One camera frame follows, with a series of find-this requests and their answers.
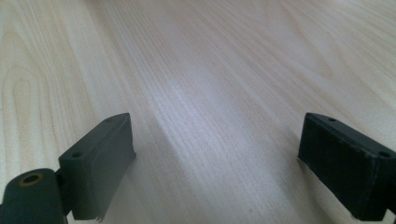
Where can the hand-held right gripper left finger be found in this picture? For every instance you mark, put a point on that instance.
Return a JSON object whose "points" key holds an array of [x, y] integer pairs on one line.
{"points": [[93, 168]]}

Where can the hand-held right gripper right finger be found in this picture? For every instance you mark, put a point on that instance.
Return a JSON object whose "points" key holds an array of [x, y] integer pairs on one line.
{"points": [[345, 165]]}

